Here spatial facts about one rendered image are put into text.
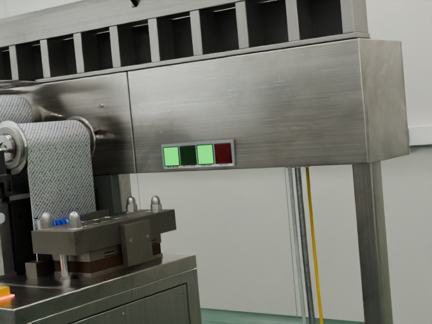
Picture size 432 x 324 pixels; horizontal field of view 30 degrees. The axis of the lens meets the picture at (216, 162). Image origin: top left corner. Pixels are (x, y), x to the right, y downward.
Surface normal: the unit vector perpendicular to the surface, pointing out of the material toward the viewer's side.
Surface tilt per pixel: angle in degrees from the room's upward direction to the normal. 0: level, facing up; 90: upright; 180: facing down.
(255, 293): 90
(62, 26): 90
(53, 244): 90
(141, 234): 90
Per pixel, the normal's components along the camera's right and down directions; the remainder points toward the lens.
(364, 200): -0.59, 0.10
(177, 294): 0.80, -0.04
